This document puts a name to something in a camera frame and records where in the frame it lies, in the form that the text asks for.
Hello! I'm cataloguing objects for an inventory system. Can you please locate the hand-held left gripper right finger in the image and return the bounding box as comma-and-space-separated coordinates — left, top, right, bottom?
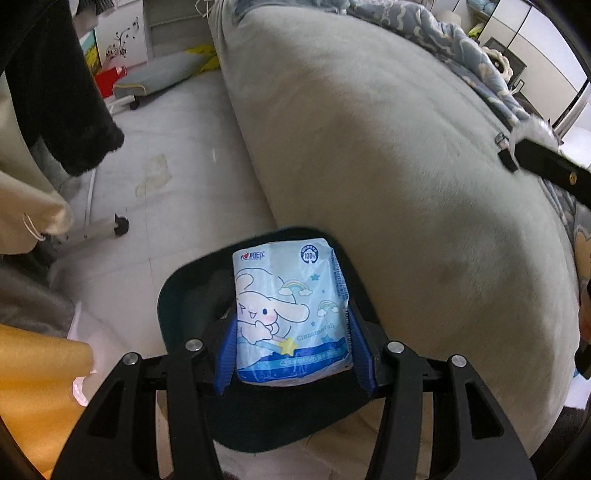
346, 304, 536, 480

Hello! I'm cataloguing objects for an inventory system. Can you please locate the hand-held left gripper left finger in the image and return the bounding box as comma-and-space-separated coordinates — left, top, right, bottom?
51, 318, 239, 480

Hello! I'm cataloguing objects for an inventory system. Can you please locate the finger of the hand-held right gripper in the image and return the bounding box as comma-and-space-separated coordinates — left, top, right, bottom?
496, 131, 591, 206

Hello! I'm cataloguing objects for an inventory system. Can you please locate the black trash bin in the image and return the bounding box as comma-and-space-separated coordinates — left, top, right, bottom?
156, 225, 386, 455

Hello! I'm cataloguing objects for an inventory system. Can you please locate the blue cartoon tissue packet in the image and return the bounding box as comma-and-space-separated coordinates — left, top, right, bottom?
231, 236, 355, 387

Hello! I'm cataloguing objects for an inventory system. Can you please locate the grey furry thing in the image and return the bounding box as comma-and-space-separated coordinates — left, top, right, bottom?
508, 113, 561, 148

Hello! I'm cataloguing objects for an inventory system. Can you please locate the blue cloud-print blanket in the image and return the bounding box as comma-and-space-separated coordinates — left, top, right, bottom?
346, 0, 591, 287

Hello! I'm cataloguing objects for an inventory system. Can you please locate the white wardrobe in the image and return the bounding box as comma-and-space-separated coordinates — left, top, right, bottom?
434, 0, 587, 134

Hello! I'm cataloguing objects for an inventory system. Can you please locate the grey-green sofa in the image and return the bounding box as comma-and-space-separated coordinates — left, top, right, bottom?
208, 0, 583, 457

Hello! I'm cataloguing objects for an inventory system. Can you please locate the yellow cloth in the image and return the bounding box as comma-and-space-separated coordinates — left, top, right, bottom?
0, 323, 93, 472

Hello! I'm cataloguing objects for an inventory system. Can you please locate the white clothes rack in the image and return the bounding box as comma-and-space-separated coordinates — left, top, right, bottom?
60, 92, 139, 250

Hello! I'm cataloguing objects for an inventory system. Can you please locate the grey fuzzy cloth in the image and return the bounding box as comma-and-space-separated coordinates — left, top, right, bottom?
0, 263, 75, 337

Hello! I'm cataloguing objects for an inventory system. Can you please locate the beige coat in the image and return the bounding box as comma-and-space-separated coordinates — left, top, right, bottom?
0, 74, 75, 254

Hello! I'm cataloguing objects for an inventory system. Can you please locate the grey cushioned wheeled stool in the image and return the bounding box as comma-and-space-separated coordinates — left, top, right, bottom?
113, 51, 208, 110

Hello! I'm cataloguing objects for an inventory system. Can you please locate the red box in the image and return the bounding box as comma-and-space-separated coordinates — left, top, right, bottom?
95, 65, 127, 99

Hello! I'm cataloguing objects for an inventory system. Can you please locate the yellow green wrapper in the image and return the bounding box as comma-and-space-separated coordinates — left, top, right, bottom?
185, 44, 220, 75

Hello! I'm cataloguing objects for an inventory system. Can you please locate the black fuzzy garment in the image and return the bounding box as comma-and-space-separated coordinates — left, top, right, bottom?
0, 0, 125, 176

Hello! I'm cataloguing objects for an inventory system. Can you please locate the colourful canvas painting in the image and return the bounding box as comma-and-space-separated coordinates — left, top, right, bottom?
78, 28, 102, 75

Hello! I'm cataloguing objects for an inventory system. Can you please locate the white dressing table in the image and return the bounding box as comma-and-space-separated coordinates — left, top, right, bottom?
95, 0, 218, 70

